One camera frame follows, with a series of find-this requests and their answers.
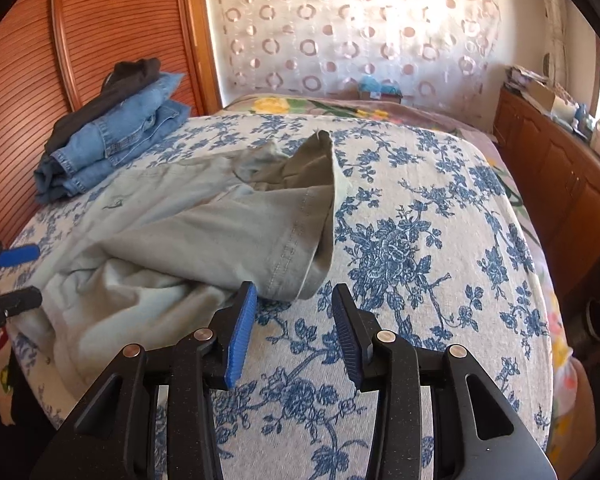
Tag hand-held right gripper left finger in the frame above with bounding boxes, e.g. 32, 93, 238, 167
30, 281, 258, 480

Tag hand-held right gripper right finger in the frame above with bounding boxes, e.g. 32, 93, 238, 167
331, 283, 558, 480

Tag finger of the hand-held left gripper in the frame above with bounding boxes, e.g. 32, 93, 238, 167
0, 286, 43, 318
0, 242, 40, 268

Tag olive green pants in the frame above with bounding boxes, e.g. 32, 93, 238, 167
10, 130, 348, 386

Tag folded dark brown pants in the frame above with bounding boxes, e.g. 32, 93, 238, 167
45, 57, 162, 153

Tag blue floral bedspread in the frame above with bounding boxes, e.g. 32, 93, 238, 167
0, 112, 553, 480

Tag folded light blue jeans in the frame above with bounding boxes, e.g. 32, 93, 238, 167
50, 72, 186, 176

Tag dark round tube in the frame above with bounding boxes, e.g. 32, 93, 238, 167
572, 297, 600, 348

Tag teal topped cardboard box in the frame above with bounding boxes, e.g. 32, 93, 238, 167
357, 76, 403, 101

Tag wooden slatted headboard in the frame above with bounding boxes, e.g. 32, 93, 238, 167
0, 0, 223, 281

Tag long wooden cabinet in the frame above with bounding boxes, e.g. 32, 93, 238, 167
492, 82, 600, 311

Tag circle patterned sheer curtain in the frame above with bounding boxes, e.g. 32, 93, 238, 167
200, 0, 511, 133

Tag open cardboard box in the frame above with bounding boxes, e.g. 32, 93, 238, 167
527, 80, 576, 118

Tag pile of papers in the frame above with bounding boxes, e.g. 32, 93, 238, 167
505, 64, 548, 91

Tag lace side curtain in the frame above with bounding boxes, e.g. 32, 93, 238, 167
540, 0, 581, 71

